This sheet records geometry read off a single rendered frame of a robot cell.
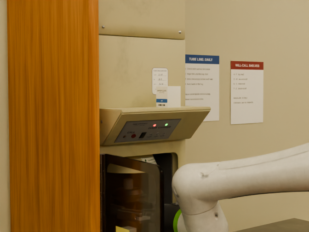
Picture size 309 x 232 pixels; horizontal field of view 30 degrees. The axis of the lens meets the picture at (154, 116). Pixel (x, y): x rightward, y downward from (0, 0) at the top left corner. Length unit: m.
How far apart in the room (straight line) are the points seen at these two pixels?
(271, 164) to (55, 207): 0.63
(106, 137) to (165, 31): 0.39
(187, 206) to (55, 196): 0.40
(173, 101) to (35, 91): 0.40
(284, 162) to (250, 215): 1.33
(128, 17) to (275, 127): 1.29
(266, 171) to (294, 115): 1.49
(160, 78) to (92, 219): 0.48
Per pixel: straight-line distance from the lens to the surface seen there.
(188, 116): 1.65
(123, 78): 1.63
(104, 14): 1.61
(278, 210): 2.83
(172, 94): 1.63
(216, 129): 2.47
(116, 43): 1.62
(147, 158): 1.73
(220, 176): 1.41
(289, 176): 1.37
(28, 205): 1.81
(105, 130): 1.55
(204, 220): 1.47
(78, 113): 1.51
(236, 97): 2.55
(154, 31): 1.70
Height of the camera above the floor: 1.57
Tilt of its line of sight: 3 degrees down
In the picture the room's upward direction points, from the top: straight up
